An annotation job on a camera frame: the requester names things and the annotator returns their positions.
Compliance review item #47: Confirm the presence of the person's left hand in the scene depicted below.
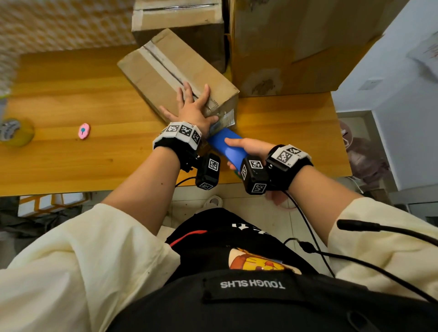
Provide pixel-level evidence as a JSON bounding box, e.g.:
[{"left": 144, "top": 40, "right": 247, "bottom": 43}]
[{"left": 159, "top": 81, "right": 219, "bottom": 137}]

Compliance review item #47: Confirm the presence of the person's right hand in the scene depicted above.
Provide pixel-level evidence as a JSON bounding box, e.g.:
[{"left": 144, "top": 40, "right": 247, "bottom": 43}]
[{"left": 224, "top": 137, "right": 276, "bottom": 171}]

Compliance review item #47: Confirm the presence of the blue tape dispenser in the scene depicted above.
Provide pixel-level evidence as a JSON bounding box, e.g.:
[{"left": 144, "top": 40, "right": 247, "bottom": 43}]
[{"left": 208, "top": 128, "right": 248, "bottom": 171}]

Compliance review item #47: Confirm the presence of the cardboard box with black print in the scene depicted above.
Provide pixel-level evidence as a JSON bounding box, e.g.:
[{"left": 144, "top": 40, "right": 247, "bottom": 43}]
[{"left": 117, "top": 28, "right": 240, "bottom": 137}]

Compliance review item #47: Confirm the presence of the small plain cardboard box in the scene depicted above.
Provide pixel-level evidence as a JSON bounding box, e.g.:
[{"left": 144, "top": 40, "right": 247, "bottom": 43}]
[{"left": 131, "top": 0, "right": 228, "bottom": 73}]

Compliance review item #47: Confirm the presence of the cardboard box with white label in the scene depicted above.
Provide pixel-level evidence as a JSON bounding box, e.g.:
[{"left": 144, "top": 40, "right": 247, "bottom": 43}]
[{"left": 229, "top": 0, "right": 411, "bottom": 98}]

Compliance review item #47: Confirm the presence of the person's right forearm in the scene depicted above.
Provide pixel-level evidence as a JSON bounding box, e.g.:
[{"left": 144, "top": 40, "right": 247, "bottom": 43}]
[{"left": 289, "top": 166, "right": 363, "bottom": 245}]

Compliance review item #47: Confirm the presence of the person's left forearm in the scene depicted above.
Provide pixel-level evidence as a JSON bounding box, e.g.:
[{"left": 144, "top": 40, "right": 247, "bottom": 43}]
[{"left": 102, "top": 147, "right": 181, "bottom": 235}]

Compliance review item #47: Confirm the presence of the white box with yellow tape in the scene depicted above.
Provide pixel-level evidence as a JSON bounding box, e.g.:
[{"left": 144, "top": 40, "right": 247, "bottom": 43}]
[{"left": 17, "top": 192, "right": 89, "bottom": 218}]

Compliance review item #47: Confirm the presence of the yellowish tape roll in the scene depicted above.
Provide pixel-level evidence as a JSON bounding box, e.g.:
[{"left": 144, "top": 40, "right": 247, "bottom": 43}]
[{"left": 0, "top": 118, "right": 36, "bottom": 148}]

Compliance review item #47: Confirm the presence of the pink bin with plastic bag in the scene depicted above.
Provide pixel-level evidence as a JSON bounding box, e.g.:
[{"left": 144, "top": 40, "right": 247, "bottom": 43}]
[{"left": 339, "top": 119, "right": 353, "bottom": 150}]

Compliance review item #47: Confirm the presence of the brown plush fabric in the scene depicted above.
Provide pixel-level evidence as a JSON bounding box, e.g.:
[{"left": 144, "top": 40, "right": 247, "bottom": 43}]
[{"left": 345, "top": 136, "right": 391, "bottom": 182}]

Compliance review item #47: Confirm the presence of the black printed garment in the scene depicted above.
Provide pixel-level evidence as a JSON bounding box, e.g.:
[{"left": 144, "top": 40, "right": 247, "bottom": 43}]
[{"left": 108, "top": 207, "right": 438, "bottom": 332}]

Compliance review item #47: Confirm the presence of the yellow white checked cloth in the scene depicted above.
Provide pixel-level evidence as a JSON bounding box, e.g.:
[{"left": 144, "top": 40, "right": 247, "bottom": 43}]
[{"left": 0, "top": 0, "right": 137, "bottom": 96}]

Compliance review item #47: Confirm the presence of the grey metal appliance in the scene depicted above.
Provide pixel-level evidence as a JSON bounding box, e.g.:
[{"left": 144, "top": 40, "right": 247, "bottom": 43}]
[{"left": 390, "top": 184, "right": 438, "bottom": 226}]

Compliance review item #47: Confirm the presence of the white paper with red writing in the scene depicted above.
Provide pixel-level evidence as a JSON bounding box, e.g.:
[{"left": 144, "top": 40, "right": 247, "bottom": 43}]
[{"left": 407, "top": 32, "right": 438, "bottom": 79}]

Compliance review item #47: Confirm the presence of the cream long-sleeved top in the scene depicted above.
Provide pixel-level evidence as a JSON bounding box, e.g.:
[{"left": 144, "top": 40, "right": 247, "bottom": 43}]
[{"left": 0, "top": 197, "right": 438, "bottom": 332}]

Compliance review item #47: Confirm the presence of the dark grey cloth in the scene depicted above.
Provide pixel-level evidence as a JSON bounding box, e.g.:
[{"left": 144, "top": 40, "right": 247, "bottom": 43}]
[{"left": 0, "top": 197, "right": 83, "bottom": 240}]

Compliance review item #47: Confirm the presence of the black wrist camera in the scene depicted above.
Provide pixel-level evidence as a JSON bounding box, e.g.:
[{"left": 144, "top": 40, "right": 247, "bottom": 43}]
[
  {"left": 195, "top": 153, "right": 221, "bottom": 191},
  {"left": 239, "top": 156, "right": 271, "bottom": 196}
]

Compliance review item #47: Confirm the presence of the thin black cable with plug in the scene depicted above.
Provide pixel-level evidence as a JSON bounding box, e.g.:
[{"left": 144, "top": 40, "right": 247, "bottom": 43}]
[{"left": 283, "top": 238, "right": 438, "bottom": 305}]

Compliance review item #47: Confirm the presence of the thick black cable plug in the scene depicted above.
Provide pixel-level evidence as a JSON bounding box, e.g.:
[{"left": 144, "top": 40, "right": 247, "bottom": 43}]
[{"left": 337, "top": 218, "right": 438, "bottom": 247}]

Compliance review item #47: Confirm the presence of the white wall socket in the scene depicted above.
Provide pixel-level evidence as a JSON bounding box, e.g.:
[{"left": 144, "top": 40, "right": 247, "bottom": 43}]
[{"left": 358, "top": 78, "right": 385, "bottom": 91}]

